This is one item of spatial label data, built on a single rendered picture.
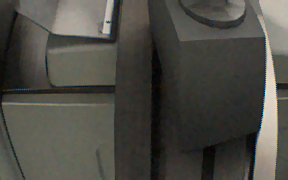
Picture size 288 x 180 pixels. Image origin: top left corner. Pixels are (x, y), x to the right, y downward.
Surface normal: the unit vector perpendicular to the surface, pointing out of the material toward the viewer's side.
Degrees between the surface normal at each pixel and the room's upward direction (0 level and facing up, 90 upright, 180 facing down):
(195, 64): 90
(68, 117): 90
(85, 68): 90
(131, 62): 0
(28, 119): 90
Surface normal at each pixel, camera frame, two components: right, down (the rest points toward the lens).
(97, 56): -0.01, 0.76
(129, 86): -0.04, -0.65
